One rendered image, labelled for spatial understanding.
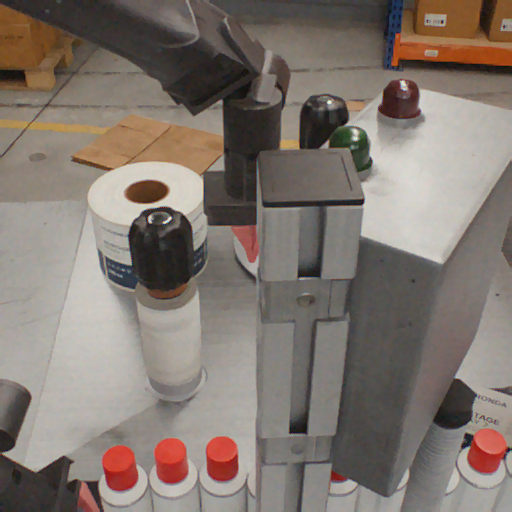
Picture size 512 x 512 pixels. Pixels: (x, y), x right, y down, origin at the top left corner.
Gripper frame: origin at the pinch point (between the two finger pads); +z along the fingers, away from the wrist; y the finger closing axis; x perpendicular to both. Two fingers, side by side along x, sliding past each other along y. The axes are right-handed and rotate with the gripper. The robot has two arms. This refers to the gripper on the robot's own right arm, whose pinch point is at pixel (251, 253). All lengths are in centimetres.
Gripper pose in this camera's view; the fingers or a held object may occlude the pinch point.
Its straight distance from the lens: 76.3
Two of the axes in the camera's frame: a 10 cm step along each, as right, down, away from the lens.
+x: 0.5, 6.3, -7.7
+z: 0.0, 7.7, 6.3
